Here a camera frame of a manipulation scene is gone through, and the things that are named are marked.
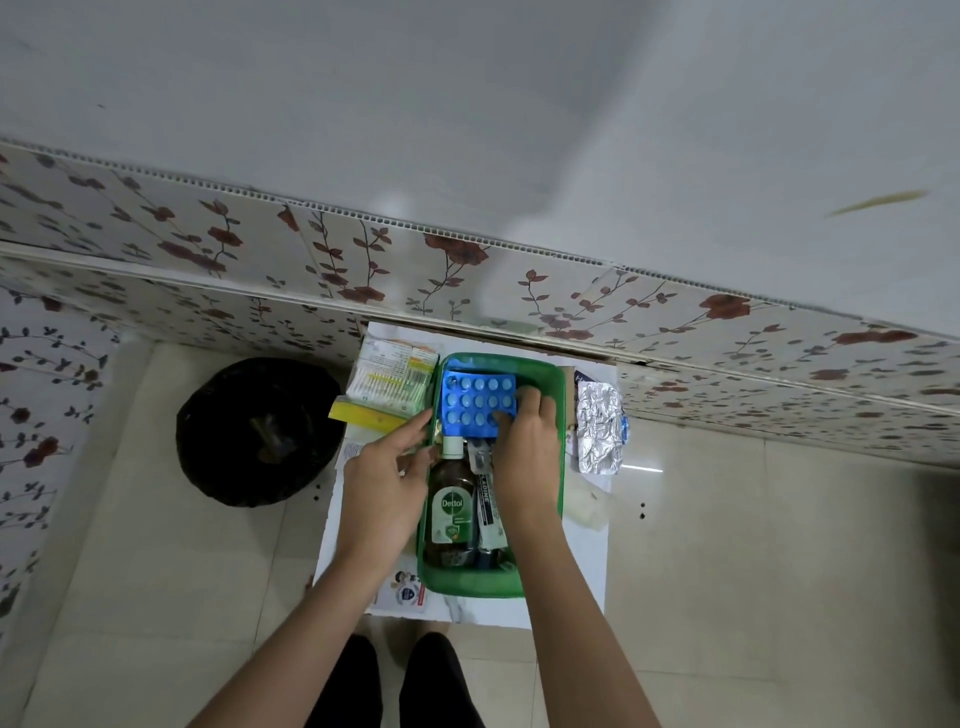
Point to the person's left forearm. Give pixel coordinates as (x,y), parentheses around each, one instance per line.
(300,645)

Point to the blue pill blister pack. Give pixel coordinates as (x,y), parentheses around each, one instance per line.
(469,405)

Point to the person's right hand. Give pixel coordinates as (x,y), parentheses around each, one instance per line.
(529,469)

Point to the person's left thumb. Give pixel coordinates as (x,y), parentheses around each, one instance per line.
(421,465)

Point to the yellow medicine box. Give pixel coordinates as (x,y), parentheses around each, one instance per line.
(360,414)

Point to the translucent plastic bag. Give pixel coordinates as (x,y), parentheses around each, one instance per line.
(586,506)

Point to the small white sachet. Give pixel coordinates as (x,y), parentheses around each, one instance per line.
(405,589)

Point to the person's leg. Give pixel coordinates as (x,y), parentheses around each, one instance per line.
(439,686)
(349,686)

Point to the person's right leg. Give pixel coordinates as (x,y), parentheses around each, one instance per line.
(439,686)

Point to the person's right forearm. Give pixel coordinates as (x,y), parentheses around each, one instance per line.
(577,630)

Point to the silver foil blister pack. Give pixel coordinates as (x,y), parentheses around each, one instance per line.
(598,427)

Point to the black trash bin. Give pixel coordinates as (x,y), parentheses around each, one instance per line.
(255,431)

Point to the white black ointment tube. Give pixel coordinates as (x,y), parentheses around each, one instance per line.
(491,517)

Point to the person's left hand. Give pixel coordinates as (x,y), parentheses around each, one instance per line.
(379,499)

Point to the person's left leg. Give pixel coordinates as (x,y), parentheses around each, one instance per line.
(349,686)

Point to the person's right fingers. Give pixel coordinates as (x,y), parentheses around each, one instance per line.
(534,416)

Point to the brown antiseptic bottle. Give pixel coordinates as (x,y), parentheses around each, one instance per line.
(450,510)

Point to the green plastic basket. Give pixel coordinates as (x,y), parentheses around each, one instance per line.
(465,581)

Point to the white green medicine box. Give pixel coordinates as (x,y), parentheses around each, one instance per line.
(394,375)

